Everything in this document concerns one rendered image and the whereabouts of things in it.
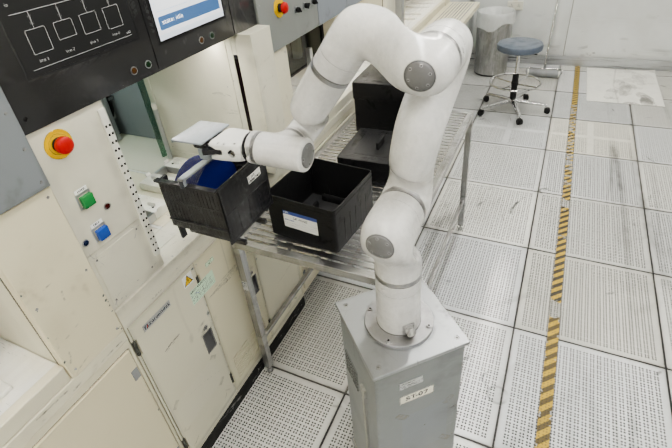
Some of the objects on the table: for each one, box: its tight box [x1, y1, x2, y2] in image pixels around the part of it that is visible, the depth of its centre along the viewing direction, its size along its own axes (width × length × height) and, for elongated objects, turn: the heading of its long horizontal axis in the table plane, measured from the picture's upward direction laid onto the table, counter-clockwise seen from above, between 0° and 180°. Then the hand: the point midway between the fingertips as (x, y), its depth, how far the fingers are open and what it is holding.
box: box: [352, 64, 405, 131], centre depth 226 cm, size 29×29×25 cm
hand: (203, 139), depth 121 cm, fingers closed on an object, 3 cm apart
